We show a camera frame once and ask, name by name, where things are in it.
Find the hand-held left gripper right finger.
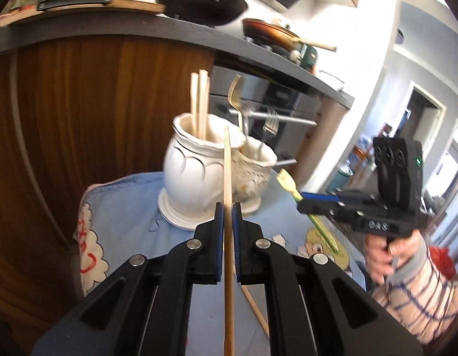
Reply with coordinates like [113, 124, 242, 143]
[232, 203, 424, 356]

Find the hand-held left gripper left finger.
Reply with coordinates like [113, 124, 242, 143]
[31, 202, 225, 356]

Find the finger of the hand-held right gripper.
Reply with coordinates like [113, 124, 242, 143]
[300, 191, 343, 204]
[298, 201, 339, 218]

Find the wooden chopstick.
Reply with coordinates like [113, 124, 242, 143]
[191, 73, 199, 134]
[198, 69, 206, 139]
[204, 74, 211, 139]
[223, 125, 236, 356]
[241, 285, 270, 337]

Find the yellow green plastic utensil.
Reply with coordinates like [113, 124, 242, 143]
[276, 169, 341, 255]

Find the white ceramic utensil holder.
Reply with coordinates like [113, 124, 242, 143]
[164, 113, 278, 214]

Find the silver fork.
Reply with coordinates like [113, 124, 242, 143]
[254, 108, 280, 158]

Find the person's right forearm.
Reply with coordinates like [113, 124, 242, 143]
[373, 236, 458, 346]

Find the person's right hand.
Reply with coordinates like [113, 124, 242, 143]
[364, 229, 427, 285]

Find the teal bin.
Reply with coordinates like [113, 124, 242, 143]
[334, 167, 354, 194]

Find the narrow wooden kitchen cabinet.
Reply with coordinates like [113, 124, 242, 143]
[307, 94, 345, 180]

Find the red fuzzy object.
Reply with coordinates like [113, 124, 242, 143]
[429, 247, 456, 276]

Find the blue cartoon printed cloth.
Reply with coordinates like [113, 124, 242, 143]
[74, 171, 366, 356]

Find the stainless steel oven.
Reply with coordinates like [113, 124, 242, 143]
[208, 65, 323, 179]

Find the green kitchen appliance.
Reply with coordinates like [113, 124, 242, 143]
[299, 44, 319, 72]

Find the orange frying pan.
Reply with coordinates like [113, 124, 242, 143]
[242, 18, 337, 53]

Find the grey kitchen countertop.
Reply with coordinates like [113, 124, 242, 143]
[0, 14, 355, 109]

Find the wooden cutting board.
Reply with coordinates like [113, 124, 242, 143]
[0, 0, 166, 28]

